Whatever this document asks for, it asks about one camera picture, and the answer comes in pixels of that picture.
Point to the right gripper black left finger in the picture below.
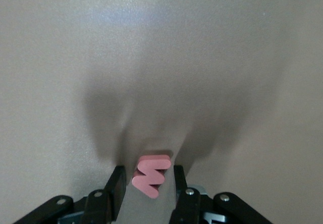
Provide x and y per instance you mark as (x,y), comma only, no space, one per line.
(117,183)

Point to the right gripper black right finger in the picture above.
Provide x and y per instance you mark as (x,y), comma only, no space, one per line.
(180,181)

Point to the pinkish red lowercase w letter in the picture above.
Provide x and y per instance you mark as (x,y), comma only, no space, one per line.
(149,178)

